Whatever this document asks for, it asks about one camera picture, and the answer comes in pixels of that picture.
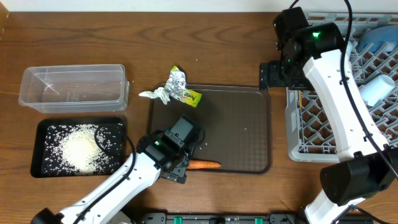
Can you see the white rice pile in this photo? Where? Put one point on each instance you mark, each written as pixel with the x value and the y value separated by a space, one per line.
pixel 81 149

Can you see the orange carrot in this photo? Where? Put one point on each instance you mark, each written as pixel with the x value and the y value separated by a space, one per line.
pixel 196 164

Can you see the dark brown serving tray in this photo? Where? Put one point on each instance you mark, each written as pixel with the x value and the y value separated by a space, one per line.
pixel 237 124

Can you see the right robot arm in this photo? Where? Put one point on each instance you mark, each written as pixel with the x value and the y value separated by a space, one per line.
pixel 314 58

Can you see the light blue cup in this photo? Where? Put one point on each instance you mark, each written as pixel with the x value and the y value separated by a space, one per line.
pixel 377 89

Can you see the dark blue plate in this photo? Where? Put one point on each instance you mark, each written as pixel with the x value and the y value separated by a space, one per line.
pixel 379 37

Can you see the clear plastic bin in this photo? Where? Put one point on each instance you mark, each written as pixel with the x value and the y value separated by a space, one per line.
pixel 75 88

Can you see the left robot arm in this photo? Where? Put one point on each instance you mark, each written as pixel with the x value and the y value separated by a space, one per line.
pixel 156 153

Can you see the grey dishwasher rack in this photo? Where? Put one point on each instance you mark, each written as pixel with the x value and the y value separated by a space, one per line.
pixel 309 136

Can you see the wooden chopstick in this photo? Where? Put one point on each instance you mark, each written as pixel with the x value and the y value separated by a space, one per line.
pixel 300 98

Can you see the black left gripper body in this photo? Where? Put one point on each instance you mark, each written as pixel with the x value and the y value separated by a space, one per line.
pixel 181 171

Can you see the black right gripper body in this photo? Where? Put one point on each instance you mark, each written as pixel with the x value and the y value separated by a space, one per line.
pixel 282 75

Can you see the black waste tray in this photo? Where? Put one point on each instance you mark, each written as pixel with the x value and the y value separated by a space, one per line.
pixel 116 123

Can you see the foil wrapper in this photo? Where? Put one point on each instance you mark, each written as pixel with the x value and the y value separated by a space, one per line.
pixel 176 87

